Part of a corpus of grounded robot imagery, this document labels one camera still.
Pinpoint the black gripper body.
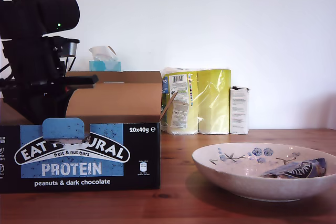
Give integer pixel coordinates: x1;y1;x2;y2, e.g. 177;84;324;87
0;48;99;101

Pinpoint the blue snackbar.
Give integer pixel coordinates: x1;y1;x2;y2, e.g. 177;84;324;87
259;157;327;180

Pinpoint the black blue snackbar carton box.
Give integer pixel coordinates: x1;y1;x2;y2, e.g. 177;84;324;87
0;71;179;194

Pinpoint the turquoise tissue box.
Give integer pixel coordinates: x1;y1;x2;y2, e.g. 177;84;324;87
88;60;122;72

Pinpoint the small white carton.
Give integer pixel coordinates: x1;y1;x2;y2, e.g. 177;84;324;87
229;85;250;135

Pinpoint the white plate with blue flowers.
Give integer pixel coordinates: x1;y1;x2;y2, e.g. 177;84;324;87
191;142;336;202

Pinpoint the black stick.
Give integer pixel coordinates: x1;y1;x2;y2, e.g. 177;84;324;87
68;56;77;73

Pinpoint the white tissue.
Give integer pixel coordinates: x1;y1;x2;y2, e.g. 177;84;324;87
88;45;119;62

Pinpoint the yellow-green paper towel pack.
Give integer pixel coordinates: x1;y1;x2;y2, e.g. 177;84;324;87
160;67;233;136

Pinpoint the black cable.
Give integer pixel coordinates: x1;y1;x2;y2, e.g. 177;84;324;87
0;62;14;81

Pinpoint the grey gripper camera box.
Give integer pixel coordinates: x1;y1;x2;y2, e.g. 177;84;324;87
52;37;80;63

